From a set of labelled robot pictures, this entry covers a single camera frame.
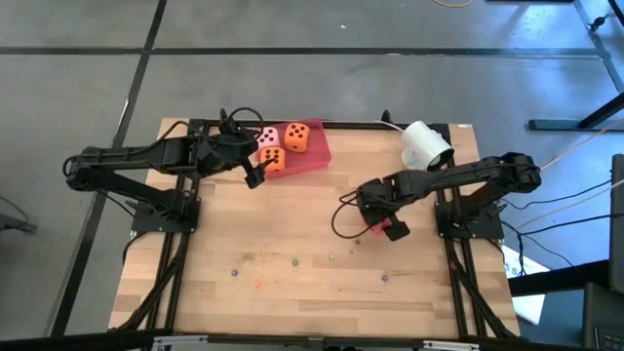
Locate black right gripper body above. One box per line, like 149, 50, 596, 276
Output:
358, 177, 399, 226

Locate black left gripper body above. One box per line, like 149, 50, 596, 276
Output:
198, 130, 257, 171

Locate orange foam dice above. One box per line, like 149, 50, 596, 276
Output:
284, 122, 312, 154
257, 145, 288, 174

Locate pink foam dice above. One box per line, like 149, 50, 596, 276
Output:
255, 126, 283, 151

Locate red translucent plastic bin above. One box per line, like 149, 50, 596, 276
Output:
253, 117, 333, 180

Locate white paper sheet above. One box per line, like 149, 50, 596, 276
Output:
500, 243, 547, 326

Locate black desk edge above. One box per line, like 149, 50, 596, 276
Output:
506, 259, 610, 297

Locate black desk leg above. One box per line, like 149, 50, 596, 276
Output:
528, 0, 624, 133

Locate grey floor stand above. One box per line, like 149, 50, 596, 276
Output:
0, 194, 39, 235

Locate black upright panel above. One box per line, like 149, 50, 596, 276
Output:
608, 153, 624, 293

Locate black box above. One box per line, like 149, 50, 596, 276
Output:
582, 282, 624, 351

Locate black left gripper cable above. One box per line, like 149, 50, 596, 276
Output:
221, 106, 267, 147

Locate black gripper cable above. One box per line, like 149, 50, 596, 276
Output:
221, 106, 267, 147
331, 190, 371, 240

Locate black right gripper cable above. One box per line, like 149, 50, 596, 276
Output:
331, 190, 371, 240

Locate white projector cable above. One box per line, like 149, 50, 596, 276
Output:
373, 119, 407, 134

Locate white cylindrical camera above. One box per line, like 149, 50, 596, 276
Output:
400, 120, 455, 172

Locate black aluminium table frame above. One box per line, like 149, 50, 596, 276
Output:
109, 107, 522, 342

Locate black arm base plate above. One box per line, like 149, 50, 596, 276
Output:
130, 194, 202, 234
435, 200, 505, 240

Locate silver bracket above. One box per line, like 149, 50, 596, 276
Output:
151, 334, 210, 351
422, 339, 482, 351

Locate black floor cable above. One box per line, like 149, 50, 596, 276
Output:
499, 212, 624, 274
501, 178, 614, 212

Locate yellow floor cable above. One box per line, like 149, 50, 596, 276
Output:
538, 119, 624, 172

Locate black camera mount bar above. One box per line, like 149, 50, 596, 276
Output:
0, 330, 624, 351

